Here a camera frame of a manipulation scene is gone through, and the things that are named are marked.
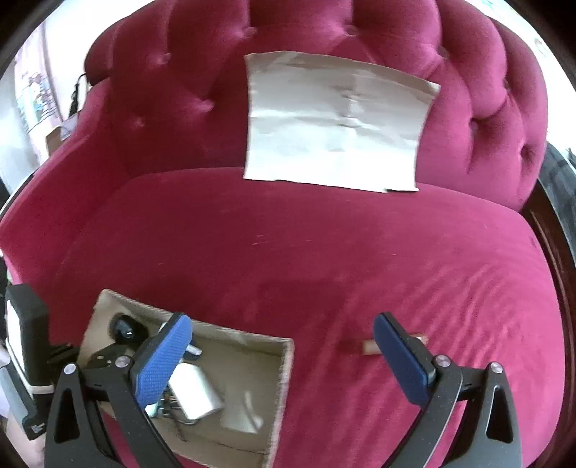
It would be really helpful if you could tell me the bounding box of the black jar with white inside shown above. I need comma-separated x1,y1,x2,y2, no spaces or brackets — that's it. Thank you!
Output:
110,314,151,345

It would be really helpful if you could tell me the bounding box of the black handled tool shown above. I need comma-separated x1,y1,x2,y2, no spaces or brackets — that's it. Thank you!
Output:
69,72,89,114

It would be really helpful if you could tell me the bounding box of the dark wooden bed frame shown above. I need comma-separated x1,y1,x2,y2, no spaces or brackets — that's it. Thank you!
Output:
522,180,576,343

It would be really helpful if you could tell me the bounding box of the small brown cardboard carton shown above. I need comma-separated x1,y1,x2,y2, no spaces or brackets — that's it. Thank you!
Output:
45,119,77,156

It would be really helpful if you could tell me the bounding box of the cartoon printed cloth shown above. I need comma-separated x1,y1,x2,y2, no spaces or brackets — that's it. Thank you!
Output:
15,27,64,136

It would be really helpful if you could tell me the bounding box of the large white charger plug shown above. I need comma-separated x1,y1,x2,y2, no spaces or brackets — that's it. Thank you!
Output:
167,364,226,419

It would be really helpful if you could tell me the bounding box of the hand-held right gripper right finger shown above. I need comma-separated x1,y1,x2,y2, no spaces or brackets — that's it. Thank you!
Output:
373,312,523,468

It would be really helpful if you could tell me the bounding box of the grey plaid blanket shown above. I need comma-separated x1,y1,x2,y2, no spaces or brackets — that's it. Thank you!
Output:
537,144,576,235

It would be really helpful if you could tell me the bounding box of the brown paper sheet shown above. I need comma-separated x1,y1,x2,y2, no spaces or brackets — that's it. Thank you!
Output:
243,51,442,194

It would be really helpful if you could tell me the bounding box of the keychain with metal carabiner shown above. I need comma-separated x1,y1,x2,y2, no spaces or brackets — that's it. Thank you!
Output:
146,391,199,426

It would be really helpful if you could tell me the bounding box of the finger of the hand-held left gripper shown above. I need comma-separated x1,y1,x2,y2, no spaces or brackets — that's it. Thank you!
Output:
87,342,136,372

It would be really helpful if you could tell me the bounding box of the brown lipstick tube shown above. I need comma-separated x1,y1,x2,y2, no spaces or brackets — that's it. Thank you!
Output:
362,334,428,357

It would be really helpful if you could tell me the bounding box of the red velvet tufted armchair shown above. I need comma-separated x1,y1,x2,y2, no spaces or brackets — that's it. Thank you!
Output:
0,0,565,468

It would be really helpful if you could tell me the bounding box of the cardboard box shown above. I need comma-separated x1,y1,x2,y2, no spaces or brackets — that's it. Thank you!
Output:
78,289,294,468

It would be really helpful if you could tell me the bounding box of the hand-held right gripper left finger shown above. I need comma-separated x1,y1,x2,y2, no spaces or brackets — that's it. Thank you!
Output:
44,312,193,468

